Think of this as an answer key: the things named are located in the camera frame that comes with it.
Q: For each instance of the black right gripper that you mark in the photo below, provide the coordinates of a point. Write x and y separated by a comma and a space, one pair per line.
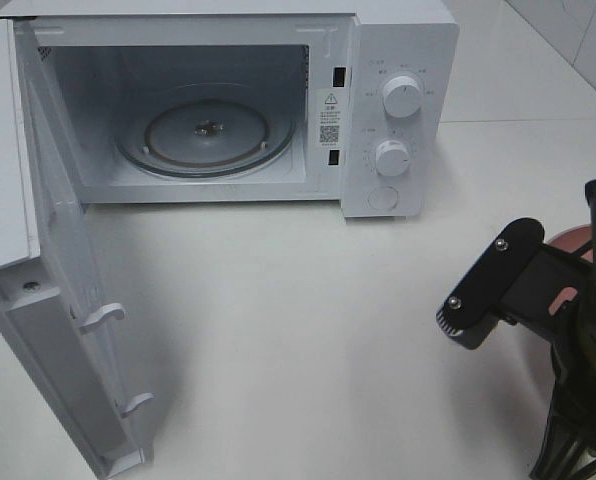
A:
568, 448

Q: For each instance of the round microwave door button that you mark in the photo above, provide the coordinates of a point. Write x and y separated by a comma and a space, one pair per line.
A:
383, 198

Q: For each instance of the white microwave door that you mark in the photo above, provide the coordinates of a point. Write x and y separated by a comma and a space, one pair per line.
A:
54, 313

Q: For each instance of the pink round plate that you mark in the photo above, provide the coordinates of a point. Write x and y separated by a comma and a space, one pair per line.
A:
569, 241

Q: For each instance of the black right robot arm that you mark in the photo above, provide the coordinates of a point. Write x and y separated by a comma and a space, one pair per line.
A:
567, 308

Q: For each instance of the lower white microwave knob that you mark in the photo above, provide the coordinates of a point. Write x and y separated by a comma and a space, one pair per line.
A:
392, 158

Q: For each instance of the white microwave knob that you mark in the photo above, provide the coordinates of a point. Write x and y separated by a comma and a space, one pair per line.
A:
402, 95
392, 158

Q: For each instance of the upper white microwave knob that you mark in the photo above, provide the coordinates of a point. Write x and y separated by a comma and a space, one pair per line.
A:
402, 95

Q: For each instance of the white microwave oven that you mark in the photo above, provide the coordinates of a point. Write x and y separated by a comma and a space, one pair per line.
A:
328, 60

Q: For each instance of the glass microwave turntable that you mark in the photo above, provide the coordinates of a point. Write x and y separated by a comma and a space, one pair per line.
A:
205, 130

